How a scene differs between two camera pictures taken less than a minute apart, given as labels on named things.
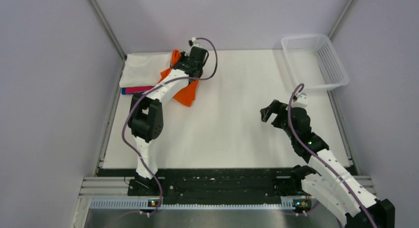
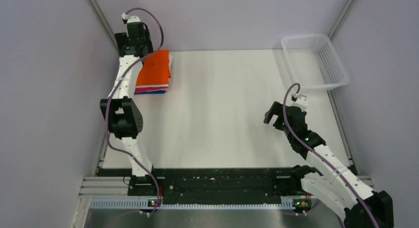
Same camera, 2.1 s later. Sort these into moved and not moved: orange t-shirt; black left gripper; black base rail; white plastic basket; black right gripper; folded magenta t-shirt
Moved: orange t-shirt; black left gripper
Not moved: black base rail; folded magenta t-shirt; black right gripper; white plastic basket
